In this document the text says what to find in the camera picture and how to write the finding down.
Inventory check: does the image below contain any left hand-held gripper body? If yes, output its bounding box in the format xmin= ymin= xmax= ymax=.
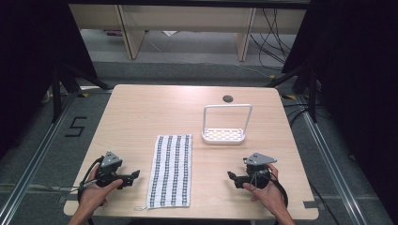
xmin=94 ymin=151 xmax=127 ymax=189

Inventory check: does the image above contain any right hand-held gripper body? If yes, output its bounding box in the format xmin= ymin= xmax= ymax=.
xmin=242 ymin=152 xmax=279 ymax=190

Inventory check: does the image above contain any checked white and green towel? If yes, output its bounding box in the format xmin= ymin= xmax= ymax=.
xmin=134 ymin=133 xmax=193 ymax=211

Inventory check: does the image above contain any white plastic rack with handle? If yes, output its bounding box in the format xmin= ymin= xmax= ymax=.
xmin=201 ymin=103 xmax=254 ymax=145

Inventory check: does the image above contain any person's right hand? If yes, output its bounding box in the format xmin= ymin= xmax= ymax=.
xmin=242 ymin=163 xmax=288 ymax=218

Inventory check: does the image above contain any person's left hand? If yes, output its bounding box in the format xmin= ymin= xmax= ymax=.
xmin=77 ymin=172 xmax=125 ymax=218

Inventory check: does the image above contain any black metal stand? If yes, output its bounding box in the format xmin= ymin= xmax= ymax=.
xmin=265 ymin=62 xmax=320 ymax=124
xmin=50 ymin=62 xmax=114 ymax=124

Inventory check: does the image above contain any dark curtain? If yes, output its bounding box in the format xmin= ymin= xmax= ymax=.
xmin=281 ymin=0 xmax=398 ymax=217
xmin=0 ymin=0 xmax=99 ymax=160

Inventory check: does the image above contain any light wooden background desk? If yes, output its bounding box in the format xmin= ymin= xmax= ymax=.
xmin=68 ymin=3 xmax=308 ymax=63

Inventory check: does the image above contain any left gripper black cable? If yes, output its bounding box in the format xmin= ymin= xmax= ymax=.
xmin=76 ymin=156 xmax=105 ymax=207

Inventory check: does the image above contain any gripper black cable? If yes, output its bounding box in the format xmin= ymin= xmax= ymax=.
xmin=76 ymin=156 xmax=105 ymax=207
xmin=266 ymin=172 xmax=289 ymax=209

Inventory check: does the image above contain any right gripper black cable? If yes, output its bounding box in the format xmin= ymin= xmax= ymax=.
xmin=266 ymin=172 xmax=289 ymax=209

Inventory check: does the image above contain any aluminium floor rail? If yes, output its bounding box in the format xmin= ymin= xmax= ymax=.
xmin=0 ymin=92 xmax=79 ymax=225
xmin=298 ymin=95 xmax=369 ymax=225

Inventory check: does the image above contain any white floor cable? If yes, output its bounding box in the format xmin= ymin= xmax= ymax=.
xmin=232 ymin=63 xmax=274 ymax=80

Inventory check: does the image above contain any bundle of black hanging cables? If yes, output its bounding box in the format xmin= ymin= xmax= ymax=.
xmin=249 ymin=7 xmax=298 ymax=69

